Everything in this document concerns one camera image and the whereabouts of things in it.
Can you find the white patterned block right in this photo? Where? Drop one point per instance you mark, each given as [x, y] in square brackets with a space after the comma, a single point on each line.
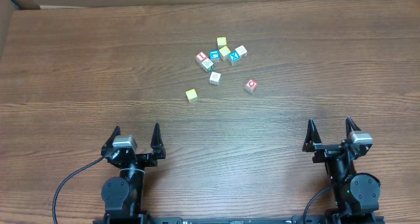
[242, 51]

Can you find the red I block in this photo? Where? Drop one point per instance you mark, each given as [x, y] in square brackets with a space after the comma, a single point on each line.
[200, 57]

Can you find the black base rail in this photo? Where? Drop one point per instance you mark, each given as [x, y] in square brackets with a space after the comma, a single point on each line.
[296, 219]

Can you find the blue L block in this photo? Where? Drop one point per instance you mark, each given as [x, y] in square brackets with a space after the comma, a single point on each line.
[214, 55]

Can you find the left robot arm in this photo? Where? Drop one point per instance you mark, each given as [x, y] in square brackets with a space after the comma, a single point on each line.
[122, 195]

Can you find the red circle block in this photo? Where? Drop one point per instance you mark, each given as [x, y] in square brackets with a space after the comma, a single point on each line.
[251, 85]

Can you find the white spiral block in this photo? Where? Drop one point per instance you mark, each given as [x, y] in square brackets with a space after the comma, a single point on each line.
[215, 78]

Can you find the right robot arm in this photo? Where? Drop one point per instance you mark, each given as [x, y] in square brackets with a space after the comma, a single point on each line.
[356, 194]

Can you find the yellow block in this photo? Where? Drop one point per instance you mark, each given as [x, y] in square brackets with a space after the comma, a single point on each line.
[221, 42]
[191, 95]
[224, 52]

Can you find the white green-sided block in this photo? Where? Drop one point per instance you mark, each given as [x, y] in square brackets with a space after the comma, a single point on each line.
[208, 65]

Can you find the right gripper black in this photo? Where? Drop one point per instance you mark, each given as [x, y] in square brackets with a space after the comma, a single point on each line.
[333, 148]

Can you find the blue X block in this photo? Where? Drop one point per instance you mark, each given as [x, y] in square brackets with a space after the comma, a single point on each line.
[234, 58]

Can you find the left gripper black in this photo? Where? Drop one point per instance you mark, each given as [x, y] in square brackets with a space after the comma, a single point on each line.
[138, 156]

